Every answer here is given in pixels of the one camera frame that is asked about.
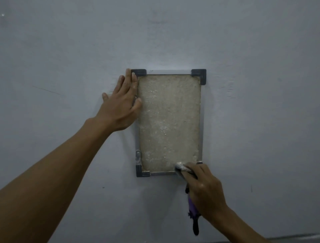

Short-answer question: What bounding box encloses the person's left hand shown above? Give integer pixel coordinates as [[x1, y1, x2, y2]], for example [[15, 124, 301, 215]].
[[102, 68, 143, 133]]

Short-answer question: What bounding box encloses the person's left forearm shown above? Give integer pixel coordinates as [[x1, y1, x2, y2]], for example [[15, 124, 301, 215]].
[[0, 117, 113, 243]]

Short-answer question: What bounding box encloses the grey rectangular metal frame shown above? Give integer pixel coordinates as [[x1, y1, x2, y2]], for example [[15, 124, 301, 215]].
[[131, 69, 207, 178]]

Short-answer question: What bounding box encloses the person's right forearm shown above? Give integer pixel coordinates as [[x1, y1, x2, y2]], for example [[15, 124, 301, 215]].
[[200, 206, 272, 243]]

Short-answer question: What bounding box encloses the person's right hand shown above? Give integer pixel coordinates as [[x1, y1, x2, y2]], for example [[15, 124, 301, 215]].
[[179, 162, 229, 221]]

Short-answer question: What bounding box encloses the purple black putty knife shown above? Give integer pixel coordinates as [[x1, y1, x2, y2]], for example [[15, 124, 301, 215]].
[[174, 161, 203, 236]]

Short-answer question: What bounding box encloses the rough beige plaster patch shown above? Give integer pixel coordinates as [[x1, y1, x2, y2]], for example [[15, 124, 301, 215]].
[[137, 74, 202, 173]]

